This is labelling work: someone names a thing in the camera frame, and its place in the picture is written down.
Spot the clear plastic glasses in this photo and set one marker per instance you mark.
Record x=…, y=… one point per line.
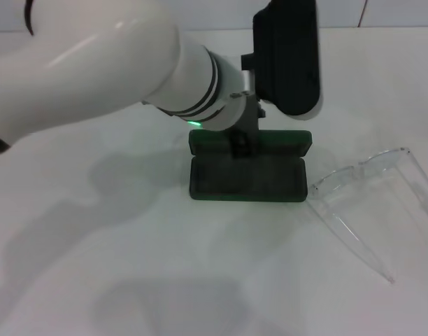
x=354, y=171

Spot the green glasses case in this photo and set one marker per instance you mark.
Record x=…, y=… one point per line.
x=249, y=178

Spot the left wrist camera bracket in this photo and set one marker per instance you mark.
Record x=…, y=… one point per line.
x=249, y=80

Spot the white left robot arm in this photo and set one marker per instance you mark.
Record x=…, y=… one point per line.
x=130, y=70

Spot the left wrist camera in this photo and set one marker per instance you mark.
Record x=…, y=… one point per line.
x=287, y=59

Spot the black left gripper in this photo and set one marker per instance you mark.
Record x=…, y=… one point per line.
x=252, y=115

